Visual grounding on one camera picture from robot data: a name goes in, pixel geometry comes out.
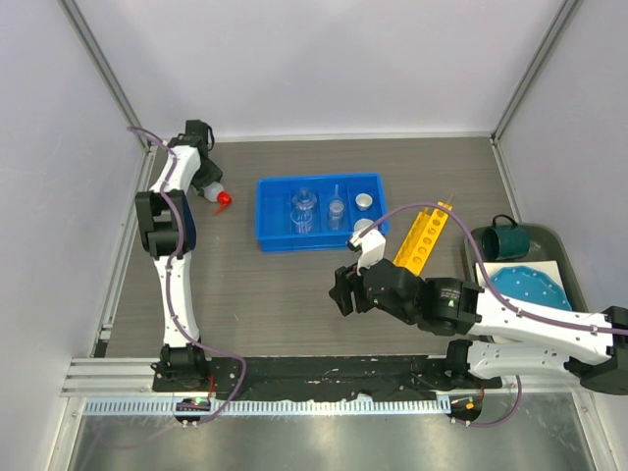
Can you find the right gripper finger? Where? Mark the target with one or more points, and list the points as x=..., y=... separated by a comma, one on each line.
x=344, y=300
x=347, y=278

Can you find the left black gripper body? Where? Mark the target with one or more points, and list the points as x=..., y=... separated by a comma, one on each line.
x=207, y=174

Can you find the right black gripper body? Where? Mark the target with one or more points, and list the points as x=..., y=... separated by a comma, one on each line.
x=365, y=300

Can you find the white squeeze bottle red cap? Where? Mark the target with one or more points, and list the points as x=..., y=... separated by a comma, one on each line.
x=215, y=193

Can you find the yellow test tube rack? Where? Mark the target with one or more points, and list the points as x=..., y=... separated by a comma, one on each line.
x=420, y=240

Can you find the white evaporating dish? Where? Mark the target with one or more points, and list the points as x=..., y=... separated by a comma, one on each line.
x=362, y=225

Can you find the small glass bottle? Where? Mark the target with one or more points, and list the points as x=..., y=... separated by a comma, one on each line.
x=335, y=214

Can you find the clear plastic funnel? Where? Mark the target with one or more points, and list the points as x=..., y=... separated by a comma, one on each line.
x=335, y=196

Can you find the glass beaker with spout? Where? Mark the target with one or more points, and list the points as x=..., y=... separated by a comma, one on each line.
x=302, y=221

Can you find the small white crucible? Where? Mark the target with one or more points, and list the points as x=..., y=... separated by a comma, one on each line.
x=363, y=201

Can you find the blue plastic divided bin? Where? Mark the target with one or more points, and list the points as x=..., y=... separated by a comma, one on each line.
x=273, y=227

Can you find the round glass flask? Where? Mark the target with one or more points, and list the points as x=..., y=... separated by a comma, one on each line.
x=305, y=199

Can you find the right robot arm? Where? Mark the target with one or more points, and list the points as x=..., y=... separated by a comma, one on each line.
x=449, y=307

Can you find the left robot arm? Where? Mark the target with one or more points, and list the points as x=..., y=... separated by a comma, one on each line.
x=168, y=235

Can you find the blue round plate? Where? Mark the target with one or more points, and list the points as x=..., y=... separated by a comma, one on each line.
x=531, y=285

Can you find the dark green tray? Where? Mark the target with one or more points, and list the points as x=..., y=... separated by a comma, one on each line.
x=545, y=245

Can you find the white square board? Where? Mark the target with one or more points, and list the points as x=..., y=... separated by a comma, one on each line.
x=549, y=267

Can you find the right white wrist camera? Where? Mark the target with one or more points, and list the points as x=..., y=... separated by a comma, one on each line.
x=371, y=248

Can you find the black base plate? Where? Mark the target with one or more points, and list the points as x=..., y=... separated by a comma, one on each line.
x=317, y=378

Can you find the white slotted cable duct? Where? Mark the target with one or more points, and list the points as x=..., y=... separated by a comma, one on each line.
x=177, y=406

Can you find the teal object with black cord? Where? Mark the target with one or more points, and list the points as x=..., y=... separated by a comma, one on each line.
x=504, y=239

